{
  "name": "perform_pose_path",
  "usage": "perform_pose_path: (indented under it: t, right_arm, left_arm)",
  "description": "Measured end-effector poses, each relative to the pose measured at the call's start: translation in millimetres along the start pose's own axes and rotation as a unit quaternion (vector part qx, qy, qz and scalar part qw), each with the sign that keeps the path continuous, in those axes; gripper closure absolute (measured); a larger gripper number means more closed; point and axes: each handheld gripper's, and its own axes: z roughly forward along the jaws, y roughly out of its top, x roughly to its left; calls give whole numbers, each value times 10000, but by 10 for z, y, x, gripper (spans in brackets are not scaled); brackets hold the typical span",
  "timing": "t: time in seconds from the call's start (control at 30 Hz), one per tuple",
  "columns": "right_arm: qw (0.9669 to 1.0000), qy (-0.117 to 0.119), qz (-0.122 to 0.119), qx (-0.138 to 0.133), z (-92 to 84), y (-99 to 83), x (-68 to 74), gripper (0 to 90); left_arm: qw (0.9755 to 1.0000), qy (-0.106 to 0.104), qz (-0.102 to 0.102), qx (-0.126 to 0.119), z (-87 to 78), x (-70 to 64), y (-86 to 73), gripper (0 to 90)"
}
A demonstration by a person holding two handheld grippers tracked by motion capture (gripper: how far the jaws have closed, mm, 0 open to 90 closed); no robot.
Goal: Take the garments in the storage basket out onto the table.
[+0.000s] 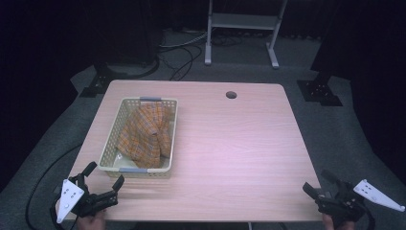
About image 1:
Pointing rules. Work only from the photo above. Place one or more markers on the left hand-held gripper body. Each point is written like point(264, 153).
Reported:
point(95, 201)

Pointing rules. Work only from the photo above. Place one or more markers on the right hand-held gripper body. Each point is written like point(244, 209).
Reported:
point(341, 204)

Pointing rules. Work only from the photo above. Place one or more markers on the cream perforated plastic basket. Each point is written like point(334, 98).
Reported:
point(109, 148)

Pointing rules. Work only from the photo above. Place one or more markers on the orange plaid shirt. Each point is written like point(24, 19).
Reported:
point(143, 134)

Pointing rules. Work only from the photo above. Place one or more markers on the person's left hand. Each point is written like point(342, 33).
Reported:
point(93, 223)

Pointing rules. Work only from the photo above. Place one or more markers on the person's right hand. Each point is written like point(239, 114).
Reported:
point(330, 225)

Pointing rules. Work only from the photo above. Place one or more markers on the black stand base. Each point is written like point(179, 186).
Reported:
point(102, 80)
point(319, 91)

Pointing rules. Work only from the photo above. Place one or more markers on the white metal stand with shelf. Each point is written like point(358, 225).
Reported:
point(242, 21)

